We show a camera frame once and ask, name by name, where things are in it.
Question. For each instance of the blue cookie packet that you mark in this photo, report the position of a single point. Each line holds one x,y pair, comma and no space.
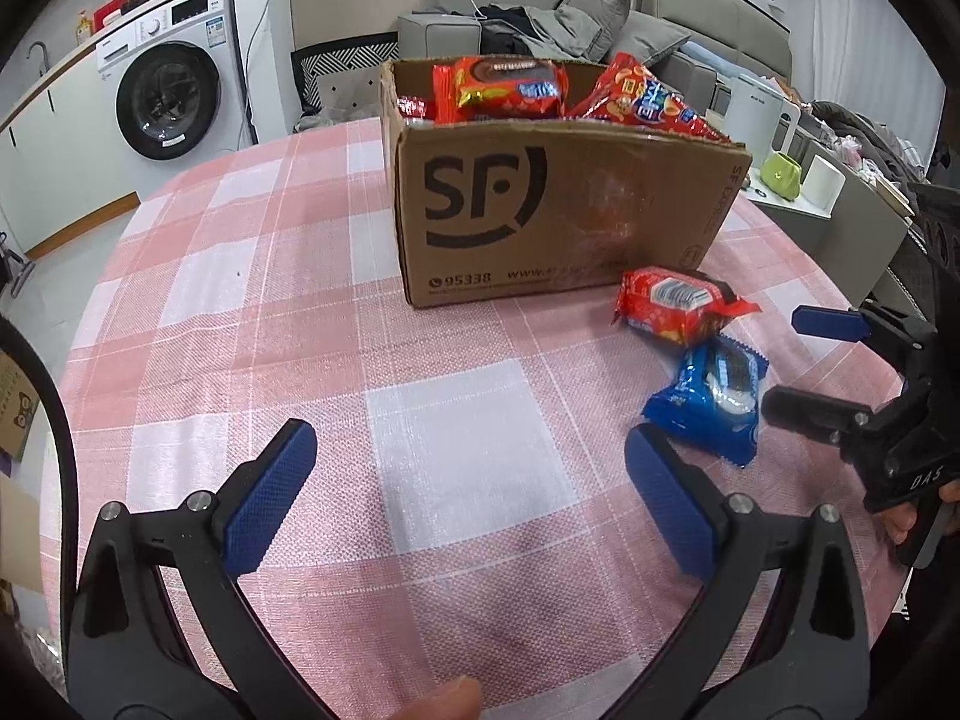
705,397

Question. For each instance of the metal faucet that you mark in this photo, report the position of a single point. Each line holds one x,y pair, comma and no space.
37,56

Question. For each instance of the brown cardboard box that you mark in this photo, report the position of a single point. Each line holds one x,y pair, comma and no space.
525,202

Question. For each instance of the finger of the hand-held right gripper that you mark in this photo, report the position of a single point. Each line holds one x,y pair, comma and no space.
829,322
810,405

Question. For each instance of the patterned black chair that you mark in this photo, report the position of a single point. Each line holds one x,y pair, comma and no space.
337,71

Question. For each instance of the small red snack packet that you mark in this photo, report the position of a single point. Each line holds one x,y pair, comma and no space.
412,106

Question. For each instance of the white curtain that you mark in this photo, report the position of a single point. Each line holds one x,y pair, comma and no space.
862,30

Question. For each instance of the white electric kettle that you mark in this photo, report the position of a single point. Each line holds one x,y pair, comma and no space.
754,116

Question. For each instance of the white washing machine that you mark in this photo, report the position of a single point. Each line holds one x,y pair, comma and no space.
169,101

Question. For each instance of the grey jacket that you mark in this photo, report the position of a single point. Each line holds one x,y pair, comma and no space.
559,30

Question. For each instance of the green ceramic holder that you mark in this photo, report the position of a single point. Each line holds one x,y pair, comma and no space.
778,176

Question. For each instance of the grey sofa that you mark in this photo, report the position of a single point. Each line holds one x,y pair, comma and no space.
442,30

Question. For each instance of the pile of clothes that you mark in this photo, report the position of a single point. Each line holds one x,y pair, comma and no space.
855,135

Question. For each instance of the person's left hand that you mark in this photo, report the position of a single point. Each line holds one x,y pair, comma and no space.
442,699

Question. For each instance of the red chip packet blue label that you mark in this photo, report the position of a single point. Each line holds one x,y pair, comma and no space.
637,101

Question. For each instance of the printed cardboard box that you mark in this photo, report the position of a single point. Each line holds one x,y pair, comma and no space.
15,405

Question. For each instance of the kitchen counter cabinet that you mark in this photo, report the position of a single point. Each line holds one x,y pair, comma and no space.
67,150

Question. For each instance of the pink plaid tablecloth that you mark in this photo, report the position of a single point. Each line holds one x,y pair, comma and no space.
300,277

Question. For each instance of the red and gold cookie packet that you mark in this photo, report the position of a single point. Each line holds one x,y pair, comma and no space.
499,86

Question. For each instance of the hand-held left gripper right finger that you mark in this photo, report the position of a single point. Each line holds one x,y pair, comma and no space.
671,502

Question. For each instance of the grey pillow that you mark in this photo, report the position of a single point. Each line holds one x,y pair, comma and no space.
652,41
592,19

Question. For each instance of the red sandwich cookie packet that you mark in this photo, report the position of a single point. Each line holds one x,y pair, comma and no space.
667,304

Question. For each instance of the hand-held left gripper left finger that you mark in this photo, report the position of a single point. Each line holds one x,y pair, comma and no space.
270,495

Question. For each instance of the person's right hand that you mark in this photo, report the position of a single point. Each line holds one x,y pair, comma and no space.
898,526

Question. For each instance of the black garment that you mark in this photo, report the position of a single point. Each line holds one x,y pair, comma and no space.
506,30

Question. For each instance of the red container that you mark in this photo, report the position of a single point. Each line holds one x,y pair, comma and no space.
112,11

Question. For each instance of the yellow bottle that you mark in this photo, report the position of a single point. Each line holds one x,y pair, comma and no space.
82,28

